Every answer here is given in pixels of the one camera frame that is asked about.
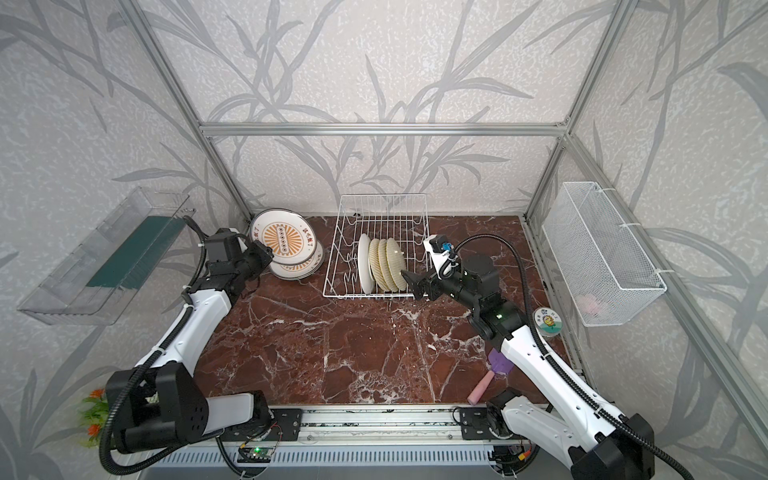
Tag white plate with orange sunburst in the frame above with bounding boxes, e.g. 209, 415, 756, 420
268, 242, 325, 280

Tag beige patterned plate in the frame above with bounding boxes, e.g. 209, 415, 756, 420
368, 239, 388, 293
378, 239, 397, 292
386, 238, 408, 291

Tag white plate with red characters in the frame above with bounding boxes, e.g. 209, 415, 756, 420
271, 245, 326, 282

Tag white wire dish rack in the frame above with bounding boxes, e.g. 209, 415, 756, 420
323, 193, 429, 300

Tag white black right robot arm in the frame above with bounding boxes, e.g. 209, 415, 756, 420
402, 235, 692, 479

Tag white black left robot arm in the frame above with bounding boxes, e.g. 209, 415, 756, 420
98, 217, 273, 476

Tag small round patterned dish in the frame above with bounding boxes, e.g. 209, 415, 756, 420
533, 307, 563, 338

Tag purple pink spatula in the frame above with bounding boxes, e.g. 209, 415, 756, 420
467, 349, 514, 405

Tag pink object in basket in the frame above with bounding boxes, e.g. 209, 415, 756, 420
576, 294, 606, 318

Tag green mat in shelf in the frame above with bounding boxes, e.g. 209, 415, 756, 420
86, 216, 186, 290

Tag green lit circuit board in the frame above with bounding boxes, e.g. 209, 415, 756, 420
237, 443, 278, 465

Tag potted artificial flowers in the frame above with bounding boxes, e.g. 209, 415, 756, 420
79, 388, 109, 448

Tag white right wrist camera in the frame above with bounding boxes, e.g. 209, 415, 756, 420
423, 234, 459, 279

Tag aluminium frame crossbar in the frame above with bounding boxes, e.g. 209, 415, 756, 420
200, 122, 566, 137

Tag white mesh wall basket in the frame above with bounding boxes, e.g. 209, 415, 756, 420
543, 181, 667, 327

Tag clear plastic wall shelf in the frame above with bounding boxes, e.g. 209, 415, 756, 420
18, 187, 195, 326

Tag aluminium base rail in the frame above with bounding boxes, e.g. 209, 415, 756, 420
113, 403, 643, 480

